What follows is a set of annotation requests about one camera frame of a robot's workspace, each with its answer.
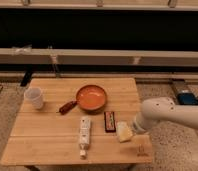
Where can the white sponge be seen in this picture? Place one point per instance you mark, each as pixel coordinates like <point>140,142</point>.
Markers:
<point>123,131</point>

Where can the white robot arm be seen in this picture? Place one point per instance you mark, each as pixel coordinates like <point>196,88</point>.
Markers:
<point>154,110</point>

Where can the dark red rectangular box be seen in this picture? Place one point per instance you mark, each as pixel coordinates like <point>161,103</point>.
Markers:
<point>109,122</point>

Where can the white tube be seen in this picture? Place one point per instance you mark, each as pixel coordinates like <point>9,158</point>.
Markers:
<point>84,136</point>

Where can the wooden table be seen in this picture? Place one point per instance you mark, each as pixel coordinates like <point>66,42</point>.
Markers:
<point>44,137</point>

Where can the blue device on floor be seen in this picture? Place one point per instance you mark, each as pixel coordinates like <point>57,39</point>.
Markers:
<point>187,99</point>

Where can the orange ceramic bowl with handle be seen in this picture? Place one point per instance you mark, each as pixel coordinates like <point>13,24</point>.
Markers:
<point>89,98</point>

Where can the white metal rail beam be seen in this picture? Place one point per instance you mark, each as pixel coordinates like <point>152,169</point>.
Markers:
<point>107,57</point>

